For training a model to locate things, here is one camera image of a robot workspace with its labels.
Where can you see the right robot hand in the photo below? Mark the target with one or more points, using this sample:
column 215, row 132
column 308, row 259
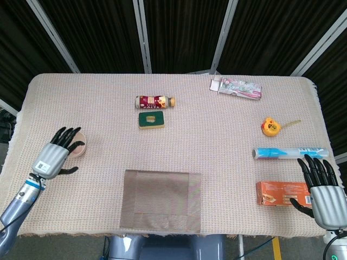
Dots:
column 329, row 205

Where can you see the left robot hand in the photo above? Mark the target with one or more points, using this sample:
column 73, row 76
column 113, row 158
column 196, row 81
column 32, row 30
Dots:
column 50, row 159

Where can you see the beige bowl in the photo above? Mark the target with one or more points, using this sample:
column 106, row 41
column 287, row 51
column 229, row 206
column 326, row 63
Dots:
column 80, row 154

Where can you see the brown woven placemat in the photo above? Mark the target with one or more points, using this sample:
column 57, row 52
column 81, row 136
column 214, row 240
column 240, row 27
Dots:
column 161, row 200

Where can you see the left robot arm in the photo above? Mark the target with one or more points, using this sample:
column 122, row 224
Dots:
column 23, row 196

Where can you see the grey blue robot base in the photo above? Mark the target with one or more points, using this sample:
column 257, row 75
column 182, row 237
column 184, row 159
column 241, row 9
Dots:
column 168, row 247

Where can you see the orange cardboard box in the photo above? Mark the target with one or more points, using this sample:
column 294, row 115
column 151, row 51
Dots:
column 279, row 192

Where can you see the beige woven tablecloth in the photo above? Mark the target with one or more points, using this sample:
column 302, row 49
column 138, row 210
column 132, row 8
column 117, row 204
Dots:
column 108, row 151

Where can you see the blue white wrap roll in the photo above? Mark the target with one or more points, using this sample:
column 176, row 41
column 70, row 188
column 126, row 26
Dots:
column 282, row 153

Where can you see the yellow tape measure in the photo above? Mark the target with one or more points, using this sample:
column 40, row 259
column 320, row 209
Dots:
column 270, row 127

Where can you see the metal table leg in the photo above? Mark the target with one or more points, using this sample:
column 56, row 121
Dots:
column 240, row 247

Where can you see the green yellow sponge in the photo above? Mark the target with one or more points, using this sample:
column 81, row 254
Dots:
column 143, row 120

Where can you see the dark pleated screen panel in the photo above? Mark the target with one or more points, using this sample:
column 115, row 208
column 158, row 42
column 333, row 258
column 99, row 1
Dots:
column 271, row 35
column 21, row 54
column 184, row 35
column 333, row 89
column 97, row 35

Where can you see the Costa coffee bottle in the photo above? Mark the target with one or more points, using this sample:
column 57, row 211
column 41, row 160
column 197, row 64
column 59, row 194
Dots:
column 151, row 102

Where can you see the floral printed carton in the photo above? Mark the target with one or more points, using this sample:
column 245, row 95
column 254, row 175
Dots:
column 238, row 88

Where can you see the aluminium screen post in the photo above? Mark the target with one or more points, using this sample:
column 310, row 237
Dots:
column 142, row 35
column 223, row 35
column 8, row 107
column 52, row 35
column 341, row 158
column 320, row 44

